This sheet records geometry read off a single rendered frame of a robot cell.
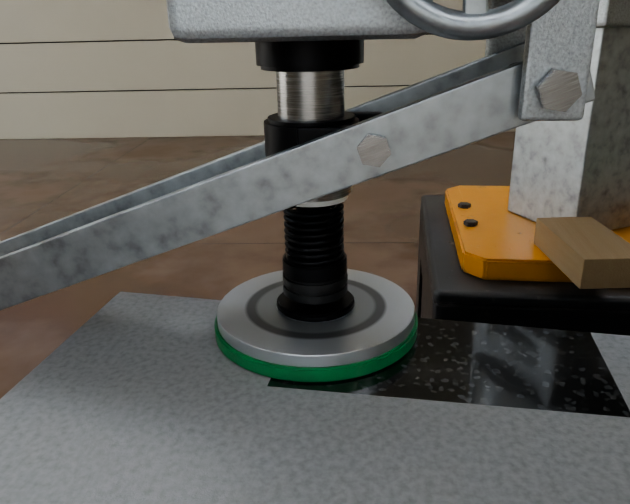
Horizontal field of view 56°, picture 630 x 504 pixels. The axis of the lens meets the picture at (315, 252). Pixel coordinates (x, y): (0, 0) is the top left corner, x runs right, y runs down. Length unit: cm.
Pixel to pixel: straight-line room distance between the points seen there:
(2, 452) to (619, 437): 49
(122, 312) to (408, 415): 37
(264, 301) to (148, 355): 13
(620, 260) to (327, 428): 61
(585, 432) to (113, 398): 40
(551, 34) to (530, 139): 77
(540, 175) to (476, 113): 73
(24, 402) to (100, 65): 637
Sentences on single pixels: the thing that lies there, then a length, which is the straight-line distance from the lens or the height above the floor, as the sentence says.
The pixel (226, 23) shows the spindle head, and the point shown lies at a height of 117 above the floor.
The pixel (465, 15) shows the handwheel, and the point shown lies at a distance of 42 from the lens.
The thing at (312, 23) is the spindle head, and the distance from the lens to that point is 47.
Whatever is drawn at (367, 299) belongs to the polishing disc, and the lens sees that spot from 66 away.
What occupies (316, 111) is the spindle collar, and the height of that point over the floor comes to 110.
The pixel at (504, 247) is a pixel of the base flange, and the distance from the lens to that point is 113.
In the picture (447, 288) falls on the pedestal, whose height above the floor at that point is 74.
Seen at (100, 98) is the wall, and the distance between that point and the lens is 694.
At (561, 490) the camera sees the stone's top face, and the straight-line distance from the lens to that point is 49.
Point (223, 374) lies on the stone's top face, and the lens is 59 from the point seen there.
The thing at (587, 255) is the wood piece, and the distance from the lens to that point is 99.
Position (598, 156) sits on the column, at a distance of 119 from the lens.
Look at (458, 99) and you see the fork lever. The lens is 53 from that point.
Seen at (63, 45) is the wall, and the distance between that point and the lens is 702.
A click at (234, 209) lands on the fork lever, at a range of 55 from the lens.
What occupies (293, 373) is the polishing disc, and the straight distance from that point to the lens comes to 56.
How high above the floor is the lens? 118
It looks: 22 degrees down
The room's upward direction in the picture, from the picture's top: 1 degrees counter-clockwise
